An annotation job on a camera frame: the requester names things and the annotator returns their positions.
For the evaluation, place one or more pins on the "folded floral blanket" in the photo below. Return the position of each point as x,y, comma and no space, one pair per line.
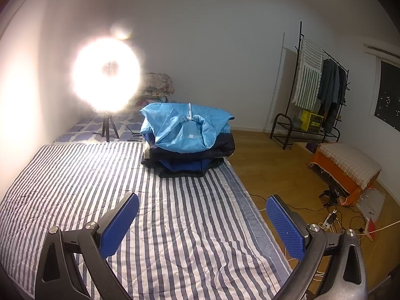
157,82

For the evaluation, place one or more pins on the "dark hanging coat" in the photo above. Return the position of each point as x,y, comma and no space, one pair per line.
342,90

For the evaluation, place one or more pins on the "window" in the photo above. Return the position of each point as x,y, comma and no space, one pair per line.
389,93

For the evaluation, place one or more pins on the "black clothes rack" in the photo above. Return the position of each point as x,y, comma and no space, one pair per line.
301,29

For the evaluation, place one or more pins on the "striped towel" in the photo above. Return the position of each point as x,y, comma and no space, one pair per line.
307,75

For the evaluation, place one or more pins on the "yellow crate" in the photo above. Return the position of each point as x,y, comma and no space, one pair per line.
311,120

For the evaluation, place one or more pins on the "red flat board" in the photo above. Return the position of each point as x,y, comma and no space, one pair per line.
371,229

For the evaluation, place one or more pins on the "striped quilt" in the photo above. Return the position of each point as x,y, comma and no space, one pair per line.
175,218

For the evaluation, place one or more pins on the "blue patterned mat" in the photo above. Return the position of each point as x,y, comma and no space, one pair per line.
84,129

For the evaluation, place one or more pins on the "orange bench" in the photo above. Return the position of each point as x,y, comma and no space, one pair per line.
331,170

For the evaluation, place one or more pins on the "white checked cover cloth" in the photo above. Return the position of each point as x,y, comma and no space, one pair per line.
350,159

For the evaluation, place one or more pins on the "small black tripod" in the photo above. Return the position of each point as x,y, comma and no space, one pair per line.
332,193

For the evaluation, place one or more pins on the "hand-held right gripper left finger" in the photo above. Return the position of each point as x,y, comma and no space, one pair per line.
120,225

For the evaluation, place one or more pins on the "light blue garment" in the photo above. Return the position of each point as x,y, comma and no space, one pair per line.
181,131

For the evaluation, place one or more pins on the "navy garment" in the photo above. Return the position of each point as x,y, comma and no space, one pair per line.
218,147

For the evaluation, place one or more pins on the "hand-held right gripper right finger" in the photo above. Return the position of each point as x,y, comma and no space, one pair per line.
286,231

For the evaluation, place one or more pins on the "white power strip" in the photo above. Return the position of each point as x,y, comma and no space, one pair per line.
328,220

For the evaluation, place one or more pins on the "blue denim jacket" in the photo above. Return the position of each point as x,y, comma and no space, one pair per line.
328,84

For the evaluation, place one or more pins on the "black light tripod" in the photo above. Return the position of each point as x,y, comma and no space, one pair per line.
108,125

